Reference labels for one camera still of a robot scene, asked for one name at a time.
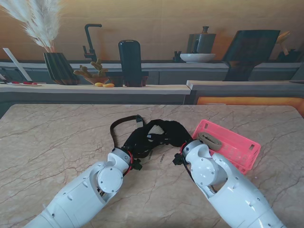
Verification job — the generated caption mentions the tall black appliance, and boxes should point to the tall black appliance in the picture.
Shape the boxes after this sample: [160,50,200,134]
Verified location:
[109,39,150,88]

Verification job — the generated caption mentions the arm red black cables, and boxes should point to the arm red black cables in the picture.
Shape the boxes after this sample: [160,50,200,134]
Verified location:
[123,149,133,178]
[180,142,219,194]

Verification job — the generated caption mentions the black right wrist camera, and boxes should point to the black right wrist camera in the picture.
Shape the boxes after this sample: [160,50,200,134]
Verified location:
[173,153,186,166]

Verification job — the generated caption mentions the white slanted board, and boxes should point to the white slanted board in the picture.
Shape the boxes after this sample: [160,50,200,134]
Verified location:
[2,47,32,82]

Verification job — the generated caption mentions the plate with red chillies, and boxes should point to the plate with red chillies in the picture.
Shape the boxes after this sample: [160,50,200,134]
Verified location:
[6,81,43,86]

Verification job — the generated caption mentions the dark ribbed vase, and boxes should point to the dark ribbed vase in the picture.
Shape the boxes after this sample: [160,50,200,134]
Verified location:
[43,52,81,86]

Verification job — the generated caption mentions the dark woven belt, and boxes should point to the dark woven belt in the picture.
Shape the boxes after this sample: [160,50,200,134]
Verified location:
[110,115,152,160]

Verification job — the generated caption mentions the white pampas grass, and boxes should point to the white pampas grass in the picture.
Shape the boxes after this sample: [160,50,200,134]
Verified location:
[0,0,62,53]

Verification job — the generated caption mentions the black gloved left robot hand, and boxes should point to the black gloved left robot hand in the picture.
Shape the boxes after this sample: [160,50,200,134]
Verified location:
[122,127,168,157]

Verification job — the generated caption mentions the white speckled bowl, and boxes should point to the white speckled bowl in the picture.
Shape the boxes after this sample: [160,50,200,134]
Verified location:
[179,53,217,63]

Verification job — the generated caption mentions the pink plastic storage basket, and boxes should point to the pink plastic storage basket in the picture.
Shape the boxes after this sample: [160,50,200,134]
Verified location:
[191,119,261,176]

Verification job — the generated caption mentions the yellow wooden utensil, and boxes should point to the yellow wooden utensil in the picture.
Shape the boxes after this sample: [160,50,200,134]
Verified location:
[276,31,292,56]

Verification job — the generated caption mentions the left arm red black cables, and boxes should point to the left arm red black cables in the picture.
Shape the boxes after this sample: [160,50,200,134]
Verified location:
[123,149,133,178]

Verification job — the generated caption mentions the dark utensil holder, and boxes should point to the dark utensil holder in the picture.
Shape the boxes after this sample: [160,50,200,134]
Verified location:
[276,48,300,63]

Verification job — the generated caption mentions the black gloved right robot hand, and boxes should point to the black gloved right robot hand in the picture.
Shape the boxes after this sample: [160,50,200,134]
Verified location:
[147,120,193,147]

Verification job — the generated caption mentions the black kitchen faucet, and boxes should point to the black kitchen faucet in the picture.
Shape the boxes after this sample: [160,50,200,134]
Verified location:
[82,23,103,63]

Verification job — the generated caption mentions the small black ornament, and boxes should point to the small black ornament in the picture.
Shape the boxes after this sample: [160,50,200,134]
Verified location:
[172,50,183,63]

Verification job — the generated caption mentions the right arm red black cables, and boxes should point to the right arm red black cables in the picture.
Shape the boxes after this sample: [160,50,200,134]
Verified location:
[180,142,219,194]

